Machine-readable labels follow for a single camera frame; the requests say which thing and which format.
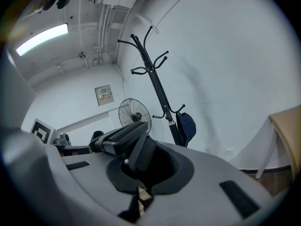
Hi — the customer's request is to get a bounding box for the black standing fan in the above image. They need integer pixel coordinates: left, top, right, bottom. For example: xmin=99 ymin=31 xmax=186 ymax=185
xmin=118 ymin=98 xmax=152 ymax=134

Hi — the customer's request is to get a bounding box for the white ceiling pipe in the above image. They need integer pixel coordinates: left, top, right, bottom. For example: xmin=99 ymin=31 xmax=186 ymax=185
xmin=57 ymin=51 xmax=89 ymax=75

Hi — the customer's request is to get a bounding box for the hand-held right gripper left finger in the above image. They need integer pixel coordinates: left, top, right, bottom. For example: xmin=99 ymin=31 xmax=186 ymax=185
xmin=88 ymin=121 xmax=149 ymax=155

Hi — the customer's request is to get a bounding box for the grey electrical panel box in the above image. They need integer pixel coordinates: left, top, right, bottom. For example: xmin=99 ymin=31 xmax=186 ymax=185
xmin=94 ymin=85 xmax=115 ymax=107

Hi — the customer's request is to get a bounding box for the black metal coat rack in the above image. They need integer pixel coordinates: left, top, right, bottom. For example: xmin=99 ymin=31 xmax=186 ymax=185
xmin=117 ymin=25 xmax=189 ymax=148

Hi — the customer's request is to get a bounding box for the white wall cable duct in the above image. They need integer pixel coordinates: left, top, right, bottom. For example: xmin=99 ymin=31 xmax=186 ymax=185
xmin=57 ymin=110 xmax=111 ymax=133

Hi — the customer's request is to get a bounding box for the navy blue cap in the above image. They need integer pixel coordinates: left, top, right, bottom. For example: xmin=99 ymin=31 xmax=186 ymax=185
xmin=175 ymin=112 xmax=197 ymax=148

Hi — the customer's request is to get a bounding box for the wooden table with white legs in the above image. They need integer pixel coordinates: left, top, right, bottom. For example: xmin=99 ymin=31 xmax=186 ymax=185
xmin=255 ymin=105 xmax=301 ymax=181

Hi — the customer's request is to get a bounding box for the bundle of white ceiling conduits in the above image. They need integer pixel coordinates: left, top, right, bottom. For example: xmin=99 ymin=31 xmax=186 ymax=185
xmin=93 ymin=4 xmax=133 ymax=67

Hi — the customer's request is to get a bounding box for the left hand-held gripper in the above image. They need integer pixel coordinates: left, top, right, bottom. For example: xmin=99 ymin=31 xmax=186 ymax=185
xmin=30 ymin=118 xmax=71 ymax=146

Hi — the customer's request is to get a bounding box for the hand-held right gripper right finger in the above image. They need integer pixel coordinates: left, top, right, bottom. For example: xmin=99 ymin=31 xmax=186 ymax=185
xmin=124 ymin=136 xmax=158 ymax=188

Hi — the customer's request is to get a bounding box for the long ceiling light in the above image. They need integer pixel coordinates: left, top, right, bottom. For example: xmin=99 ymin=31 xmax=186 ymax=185
xmin=15 ymin=23 xmax=69 ymax=57

